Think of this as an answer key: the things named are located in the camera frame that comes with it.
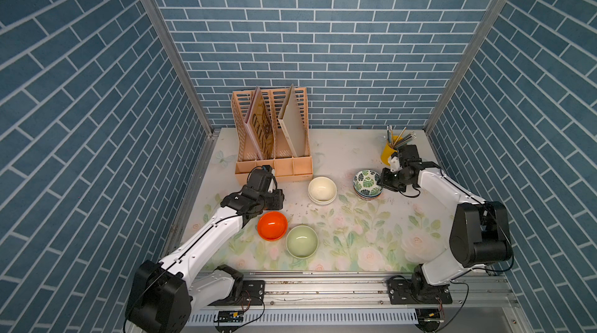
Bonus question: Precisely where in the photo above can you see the green leaf pattern bowl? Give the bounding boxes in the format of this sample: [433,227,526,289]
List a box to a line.
[353,169,382,196]

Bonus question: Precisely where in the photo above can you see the blue floral bowl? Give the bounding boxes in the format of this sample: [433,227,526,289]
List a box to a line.
[355,192,381,200]

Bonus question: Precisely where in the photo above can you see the cream bowl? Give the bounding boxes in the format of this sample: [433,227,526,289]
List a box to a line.
[308,177,337,200]

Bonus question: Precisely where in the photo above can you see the light green bowl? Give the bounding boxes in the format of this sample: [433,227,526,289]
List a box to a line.
[286,225,319,259]

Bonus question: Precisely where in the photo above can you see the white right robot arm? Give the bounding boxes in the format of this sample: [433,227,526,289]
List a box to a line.
[379,145,514,305]

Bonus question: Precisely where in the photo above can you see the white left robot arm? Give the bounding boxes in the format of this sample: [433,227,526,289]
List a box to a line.
[124,165,284,332]

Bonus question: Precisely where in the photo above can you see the yellow metal pencil cup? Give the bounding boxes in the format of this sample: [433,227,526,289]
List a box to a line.
[380,136,401,166]

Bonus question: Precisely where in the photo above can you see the orange bowl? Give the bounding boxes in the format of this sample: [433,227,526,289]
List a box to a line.
[257,211,289,241]

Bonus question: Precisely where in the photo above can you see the white bowl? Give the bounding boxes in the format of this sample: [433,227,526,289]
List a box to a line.
[309,196,337,206]

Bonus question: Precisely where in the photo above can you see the peach plastic file organizer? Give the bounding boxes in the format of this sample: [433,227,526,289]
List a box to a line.
[232,85,313,185]

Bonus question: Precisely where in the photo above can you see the brown lettered book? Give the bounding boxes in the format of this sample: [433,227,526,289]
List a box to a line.
[243,87,274,160]

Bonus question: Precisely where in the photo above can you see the beige folder board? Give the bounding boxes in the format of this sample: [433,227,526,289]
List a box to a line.
[278,85,306,157]

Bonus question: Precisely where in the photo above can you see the floral table mat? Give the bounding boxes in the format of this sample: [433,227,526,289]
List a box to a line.
[205,129,455,272]

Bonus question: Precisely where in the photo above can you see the green circuit board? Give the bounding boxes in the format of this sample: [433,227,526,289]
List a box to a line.
[215,311,244,325]

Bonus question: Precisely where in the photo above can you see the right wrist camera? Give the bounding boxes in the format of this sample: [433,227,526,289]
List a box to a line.
[388,154,402,173]

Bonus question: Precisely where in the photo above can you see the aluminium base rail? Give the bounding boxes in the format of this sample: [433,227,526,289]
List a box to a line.
[180,272,531,332]

